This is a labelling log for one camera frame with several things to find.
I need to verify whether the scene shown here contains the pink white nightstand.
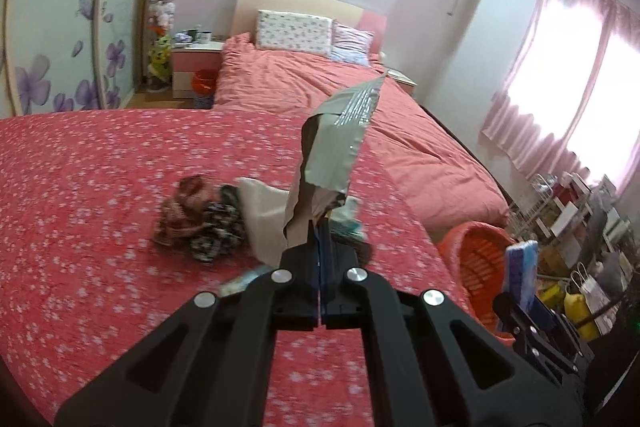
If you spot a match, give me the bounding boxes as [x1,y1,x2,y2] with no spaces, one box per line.
[170,41,226,100]

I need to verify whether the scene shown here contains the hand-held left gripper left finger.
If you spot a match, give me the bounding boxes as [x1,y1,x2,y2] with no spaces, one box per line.
[54,222,321,427]

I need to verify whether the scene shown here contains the grey plastic mailer bag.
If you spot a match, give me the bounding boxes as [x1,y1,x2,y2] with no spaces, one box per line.
[282,74,388,253]

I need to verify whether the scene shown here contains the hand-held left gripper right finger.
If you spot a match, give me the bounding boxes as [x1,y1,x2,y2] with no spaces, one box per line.
[320,219,586,427]

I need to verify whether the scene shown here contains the black floral scrunchie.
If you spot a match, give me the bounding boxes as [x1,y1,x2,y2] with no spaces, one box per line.
[187,184,248,264]

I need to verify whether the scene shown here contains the brown patterned scrunchie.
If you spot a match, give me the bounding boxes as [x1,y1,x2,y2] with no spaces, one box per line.
[152,174,221,250]

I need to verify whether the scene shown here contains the white handled shopping bag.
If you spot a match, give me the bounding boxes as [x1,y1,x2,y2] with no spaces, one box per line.
[570,264,618,328]

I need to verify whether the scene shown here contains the pink curtains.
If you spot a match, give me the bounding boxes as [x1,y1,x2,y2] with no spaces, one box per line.
[480,0,640,208]

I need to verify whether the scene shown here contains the white standing air conditioner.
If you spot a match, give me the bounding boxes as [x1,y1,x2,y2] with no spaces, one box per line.
[387,0,490,108]

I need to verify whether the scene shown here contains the red floral tablecloth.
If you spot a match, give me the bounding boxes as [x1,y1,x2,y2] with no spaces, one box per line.
[0,107,476,427]

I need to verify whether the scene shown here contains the orange plastic basket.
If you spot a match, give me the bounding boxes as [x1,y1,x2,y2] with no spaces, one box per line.
[436,221,526,340]

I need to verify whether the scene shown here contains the grey blue sock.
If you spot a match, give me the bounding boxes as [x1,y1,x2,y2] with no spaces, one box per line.
[217,268,273,297]

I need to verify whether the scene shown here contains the yellow plastic bottle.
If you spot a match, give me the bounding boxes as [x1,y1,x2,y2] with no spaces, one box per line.
[564,289,601,342]

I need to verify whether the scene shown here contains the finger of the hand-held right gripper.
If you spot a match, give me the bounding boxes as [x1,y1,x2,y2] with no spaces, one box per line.
[492,240,541,338]
[529,295,558,335]

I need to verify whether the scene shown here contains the pink striped pillow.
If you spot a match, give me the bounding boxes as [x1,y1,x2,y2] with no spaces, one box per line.
[330,22,377,66]

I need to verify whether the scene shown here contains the white wire rack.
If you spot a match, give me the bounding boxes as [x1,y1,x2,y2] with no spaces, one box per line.
[507,172,640,278]

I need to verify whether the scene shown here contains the small orange bin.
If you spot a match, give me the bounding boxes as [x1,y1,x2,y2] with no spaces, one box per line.
[191,68,218,110]

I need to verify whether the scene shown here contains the floral sliding-door wardrobe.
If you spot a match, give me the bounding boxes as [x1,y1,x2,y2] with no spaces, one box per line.
[0,0,168,120]

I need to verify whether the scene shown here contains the beige cloth piece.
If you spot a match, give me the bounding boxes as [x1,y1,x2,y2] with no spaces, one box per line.
[235,177,301,268]

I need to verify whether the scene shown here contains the bed with pink duvet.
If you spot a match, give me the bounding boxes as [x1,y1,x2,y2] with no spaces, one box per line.
[212,32,511,243]

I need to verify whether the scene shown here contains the white floral pillow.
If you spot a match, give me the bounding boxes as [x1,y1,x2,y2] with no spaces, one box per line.
[255,9,335,56]

